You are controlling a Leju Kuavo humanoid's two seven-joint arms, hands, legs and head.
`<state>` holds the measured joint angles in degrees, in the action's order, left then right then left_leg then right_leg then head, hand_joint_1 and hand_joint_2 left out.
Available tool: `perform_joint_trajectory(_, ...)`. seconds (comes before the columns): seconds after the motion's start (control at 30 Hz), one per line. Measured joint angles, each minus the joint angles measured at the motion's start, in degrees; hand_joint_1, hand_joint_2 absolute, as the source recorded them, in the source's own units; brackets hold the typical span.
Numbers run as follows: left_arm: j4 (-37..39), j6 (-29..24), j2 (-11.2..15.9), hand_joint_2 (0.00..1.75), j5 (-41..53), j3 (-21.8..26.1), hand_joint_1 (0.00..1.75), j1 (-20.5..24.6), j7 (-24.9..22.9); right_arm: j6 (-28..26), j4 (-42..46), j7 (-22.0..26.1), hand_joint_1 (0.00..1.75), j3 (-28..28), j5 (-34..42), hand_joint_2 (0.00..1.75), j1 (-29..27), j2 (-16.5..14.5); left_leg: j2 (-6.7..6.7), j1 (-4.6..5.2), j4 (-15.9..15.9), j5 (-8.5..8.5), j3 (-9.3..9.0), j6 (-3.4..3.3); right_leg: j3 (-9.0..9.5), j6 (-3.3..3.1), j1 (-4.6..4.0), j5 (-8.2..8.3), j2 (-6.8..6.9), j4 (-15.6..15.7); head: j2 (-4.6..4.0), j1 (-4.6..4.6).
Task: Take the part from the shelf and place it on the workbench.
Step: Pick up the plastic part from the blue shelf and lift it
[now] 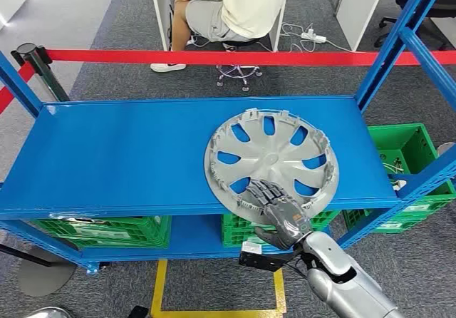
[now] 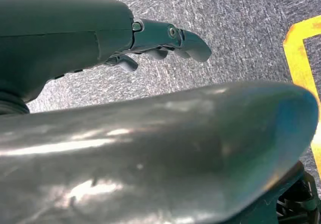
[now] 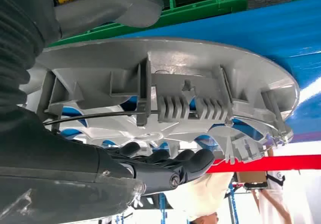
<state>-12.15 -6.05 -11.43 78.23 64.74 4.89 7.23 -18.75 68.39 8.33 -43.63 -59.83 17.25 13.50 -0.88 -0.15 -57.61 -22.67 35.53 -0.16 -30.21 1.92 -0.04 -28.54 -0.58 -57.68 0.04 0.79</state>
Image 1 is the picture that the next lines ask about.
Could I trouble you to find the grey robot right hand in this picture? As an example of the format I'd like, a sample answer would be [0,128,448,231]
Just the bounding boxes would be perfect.
[246,180,314,252]

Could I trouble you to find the round shiny metal base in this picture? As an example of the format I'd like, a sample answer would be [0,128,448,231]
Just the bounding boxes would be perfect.
[23,306,74,318]

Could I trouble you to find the white desk panel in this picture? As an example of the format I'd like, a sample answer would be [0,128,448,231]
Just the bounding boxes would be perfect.
[318,0,391,52]

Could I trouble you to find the chrome swivel stool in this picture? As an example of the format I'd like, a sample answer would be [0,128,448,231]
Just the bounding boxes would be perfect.
[216,39,264,93]

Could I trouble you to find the white power strip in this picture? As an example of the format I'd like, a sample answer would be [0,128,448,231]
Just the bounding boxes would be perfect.
[301,29,327,43]

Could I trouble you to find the black stanchion post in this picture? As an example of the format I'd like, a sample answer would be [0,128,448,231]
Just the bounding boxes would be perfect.
[11,42,71,103]

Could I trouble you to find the green plastic crate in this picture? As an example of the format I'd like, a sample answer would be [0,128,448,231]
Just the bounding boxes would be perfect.
[221,210,341,250]
[31,215,173,251]
[341,123,456,235]

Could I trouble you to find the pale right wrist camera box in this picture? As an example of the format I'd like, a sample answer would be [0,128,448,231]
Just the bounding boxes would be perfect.
[237,240,266,267]

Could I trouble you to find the seated person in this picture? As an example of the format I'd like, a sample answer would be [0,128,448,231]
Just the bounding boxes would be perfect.
[150,0,291,73]

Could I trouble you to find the grey plastic wheel hubcap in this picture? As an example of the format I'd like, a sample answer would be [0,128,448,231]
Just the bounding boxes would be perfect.
[204,108,340,225]

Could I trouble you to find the blue metal shelf rack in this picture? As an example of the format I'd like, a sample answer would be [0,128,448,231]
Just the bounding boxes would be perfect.
[0,0,456,276]

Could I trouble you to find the black office chair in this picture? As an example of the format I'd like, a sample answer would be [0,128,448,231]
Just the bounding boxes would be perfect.
[374,0,456,51]

